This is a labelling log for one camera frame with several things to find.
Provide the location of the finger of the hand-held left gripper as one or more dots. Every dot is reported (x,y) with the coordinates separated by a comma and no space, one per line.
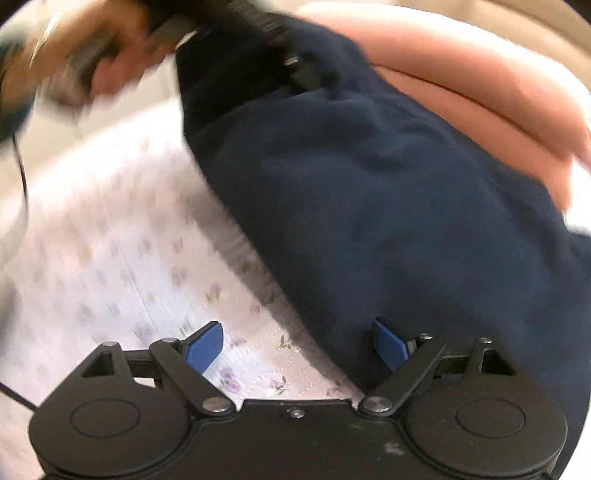
(295,60)

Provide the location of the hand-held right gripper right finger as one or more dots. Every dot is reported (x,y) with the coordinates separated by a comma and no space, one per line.
(388,344)

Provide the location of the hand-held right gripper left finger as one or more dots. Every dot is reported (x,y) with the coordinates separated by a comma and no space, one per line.
(205,347)

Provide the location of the navy hoodie with white stripes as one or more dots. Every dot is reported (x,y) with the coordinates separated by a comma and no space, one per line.
(369,194)

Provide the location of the person's left hand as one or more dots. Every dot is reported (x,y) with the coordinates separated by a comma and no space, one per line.
(124,55)

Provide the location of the floral quilted bed sheet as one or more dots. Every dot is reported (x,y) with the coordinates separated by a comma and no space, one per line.
(129,258)

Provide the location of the beige padded headboard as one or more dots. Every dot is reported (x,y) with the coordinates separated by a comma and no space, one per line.
(521,23)

